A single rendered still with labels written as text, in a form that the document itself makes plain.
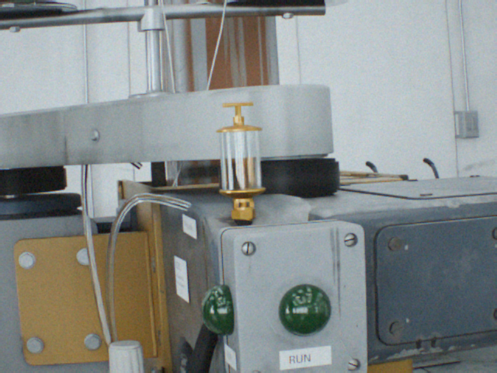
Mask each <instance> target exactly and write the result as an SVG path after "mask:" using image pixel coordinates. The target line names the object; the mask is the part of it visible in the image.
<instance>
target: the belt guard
mask: <svg viewBox="0 0 497 373"><path fill-rule="evenodd" d="M247 102H253V106H241V112H242V116H244V125H252V126H257V127H262V130H261V131H260V143H261V159H262V161H272V160H288V159H312V158H321V157H327V156H328V154H330V153H333V152H334V148H333V131H332V108H331V99H330V88H329V87H328V86H326V85H303V84H286V85H258V86H248V87H238V88H229V89H212V90H203V91H202V92H185V93H176V94H168V95H159V96H150V97H141V98H133V99H116V101H107V102H98V103H84V104H82V105H74V106H58V107H54V108H49V109H40V110H24V111H23V112H17V113H1V114H0V169H7V168H27V167H49V166H70V165H91V164H113V163H136V162H177V161H182V160H205V159H221V151H220V136H219V133H220V132H218V133H217V132H215V131H216V130H217V129H220V128H222V127H227V126H233V125H234V123H233V117H235V107H234V106H232V107H222V103H247Z"/></svg>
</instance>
